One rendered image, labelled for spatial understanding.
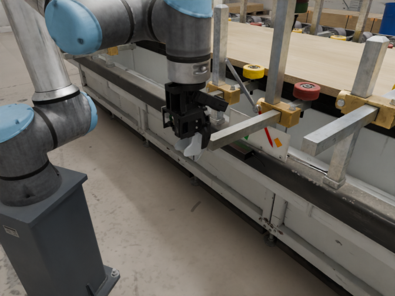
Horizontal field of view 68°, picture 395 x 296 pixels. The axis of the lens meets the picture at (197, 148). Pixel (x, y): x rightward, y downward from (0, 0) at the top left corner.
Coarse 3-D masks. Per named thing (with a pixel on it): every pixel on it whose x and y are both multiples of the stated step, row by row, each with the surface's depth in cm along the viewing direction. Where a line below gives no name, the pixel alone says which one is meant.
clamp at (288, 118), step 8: (256, 104) 94; (264, 104) 91; (280, 104) 90; (288, 104) 90; (264, 112) 92; (288, 112) 85; (296, 112) 86; (280, 120) 88; (288, 120) 86; (296, 120) 88
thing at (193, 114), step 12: (168, 84) 60; (180, 84) 59; (204, 84) 61; (168, 96) 62; (180, 96) 60; (192, 96) 62; (168, 108) 63; (180, 108) 61; (192, 108) 64; (204, 108) 64; (180, 120) 60; (192, 120) 62; (204, 120) 65; (180, 132) 62; (192, 132) 64
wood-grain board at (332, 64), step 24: (240, 24) 200; (240, 48) 140; (264, 48) 140; (312, 48) 140; (336, 48) 140; (360, 48) 140; (264, 72) 113; (288, 72) 107; (312, 72) 107; (336, 72) 107; (384, 72) 107; (336, 96) 94
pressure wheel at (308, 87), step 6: (300, 84) 95; (306, 84) 93; (312, 84) 95; (294, 90) 94; (300, 90) 91; (306, 90) 90; (312, 90) 90; (318, 90) 91; (294, 96) 94; (300, 96) 92; (306, 96) 91; (312, 96) 91; (318, 96) 93; (300, 114) 98
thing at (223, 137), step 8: (296, 104) 92; (304, 104) 94; (272, 112) 87; (280, 112) 87; (248, 120) 82; (256, 120) 82; (264, 120) 83; (272, 120) 86; (232, 128) 78; (240, 128) 78; (248, 128) 80; (256, 128) 82; (216, 136) 75; (224, 136) 75; (232, 136) 77; (240, 136) 79; (208, 144) 75; (216, 144) 74; (224, 144) 76
